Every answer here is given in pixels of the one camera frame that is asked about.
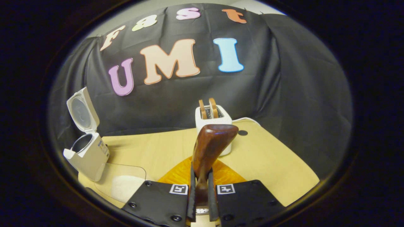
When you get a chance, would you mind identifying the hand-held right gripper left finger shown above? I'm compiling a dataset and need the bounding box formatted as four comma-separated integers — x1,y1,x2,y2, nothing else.
122,156,197,227

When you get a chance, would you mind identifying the white rice heap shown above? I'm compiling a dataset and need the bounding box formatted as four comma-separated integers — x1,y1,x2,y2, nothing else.
112,176,146,202

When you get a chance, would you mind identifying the white toaster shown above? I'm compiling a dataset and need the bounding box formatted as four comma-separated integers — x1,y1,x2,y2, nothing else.
195,105,233,156

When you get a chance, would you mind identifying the black backdrop cloth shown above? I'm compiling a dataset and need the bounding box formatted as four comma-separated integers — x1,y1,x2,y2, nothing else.
47,3,353,180

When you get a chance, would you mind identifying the white flat object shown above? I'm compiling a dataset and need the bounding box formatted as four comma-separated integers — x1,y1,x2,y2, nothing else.
232,117,261,126

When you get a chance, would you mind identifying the white rice cooker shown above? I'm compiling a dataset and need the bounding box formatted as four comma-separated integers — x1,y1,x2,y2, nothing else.
63,87,110,182

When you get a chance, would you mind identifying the brown wooden spoon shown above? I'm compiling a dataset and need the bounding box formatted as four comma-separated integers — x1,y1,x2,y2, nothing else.
192,124,239,208

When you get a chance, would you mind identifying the clear plastic rice container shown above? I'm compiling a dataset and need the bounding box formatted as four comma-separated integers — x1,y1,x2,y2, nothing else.
95,163,147,204

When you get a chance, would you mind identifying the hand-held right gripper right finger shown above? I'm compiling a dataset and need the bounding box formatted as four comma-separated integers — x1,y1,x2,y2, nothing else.
208,159,286,227

